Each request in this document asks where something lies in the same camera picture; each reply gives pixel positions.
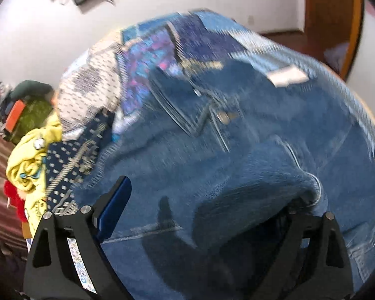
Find blue denim jeans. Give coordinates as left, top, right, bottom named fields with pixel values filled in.
left=74, top=60, right=375, bottom=299

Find red plush fabric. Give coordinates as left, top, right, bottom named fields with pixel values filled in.
left=3, top=180, right=28, bottom=223

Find navy white patterned folded garment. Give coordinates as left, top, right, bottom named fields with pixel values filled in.
left=46, top=109, right=114, bottom=216

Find yellow printed garment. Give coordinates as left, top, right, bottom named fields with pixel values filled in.
left=6, top=111, right=62, bottom=235

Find dark green round cushion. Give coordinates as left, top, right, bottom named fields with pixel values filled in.
left=9, top=80, right=54, bottom=101

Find patchwork patterned bedspread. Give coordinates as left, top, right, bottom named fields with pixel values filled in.
left=56, top=9, right=375, bottom=157

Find brown wooden door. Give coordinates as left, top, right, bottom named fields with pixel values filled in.
left=305, top=0, right=365, bottom=80

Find green bag orange strap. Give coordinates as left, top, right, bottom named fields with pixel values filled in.
left=3, top=96, right=55, bottom=146

